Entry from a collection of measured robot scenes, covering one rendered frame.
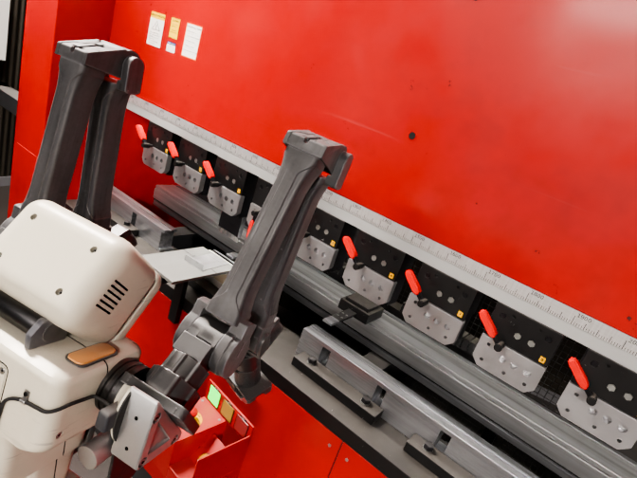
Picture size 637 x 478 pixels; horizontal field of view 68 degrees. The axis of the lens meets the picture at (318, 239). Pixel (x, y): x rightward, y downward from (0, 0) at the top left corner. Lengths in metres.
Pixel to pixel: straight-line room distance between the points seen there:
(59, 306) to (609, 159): 1.00
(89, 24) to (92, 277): 1.55
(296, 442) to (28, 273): 0.93
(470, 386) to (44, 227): 1.22
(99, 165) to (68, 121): 0.12
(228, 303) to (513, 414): 1.01
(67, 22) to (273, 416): 1.59
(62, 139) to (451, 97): 0.83
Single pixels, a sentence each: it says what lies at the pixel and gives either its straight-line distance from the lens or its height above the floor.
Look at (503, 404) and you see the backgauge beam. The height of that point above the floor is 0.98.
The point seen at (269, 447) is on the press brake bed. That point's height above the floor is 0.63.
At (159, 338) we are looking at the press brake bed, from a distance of 1.82.
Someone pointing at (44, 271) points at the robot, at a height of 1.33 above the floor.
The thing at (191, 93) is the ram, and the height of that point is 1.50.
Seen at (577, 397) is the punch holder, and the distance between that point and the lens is 1.19.
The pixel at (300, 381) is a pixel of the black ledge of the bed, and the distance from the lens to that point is 1.41.
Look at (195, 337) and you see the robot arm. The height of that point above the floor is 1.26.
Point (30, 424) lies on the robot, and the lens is 0.77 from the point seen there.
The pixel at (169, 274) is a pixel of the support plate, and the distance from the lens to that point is 1.51.
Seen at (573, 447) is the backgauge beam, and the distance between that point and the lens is 1.55.
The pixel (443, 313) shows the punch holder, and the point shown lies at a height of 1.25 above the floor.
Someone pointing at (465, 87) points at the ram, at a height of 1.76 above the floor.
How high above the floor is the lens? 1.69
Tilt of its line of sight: 19 degrees down
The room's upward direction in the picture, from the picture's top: 18 degrees clockwise
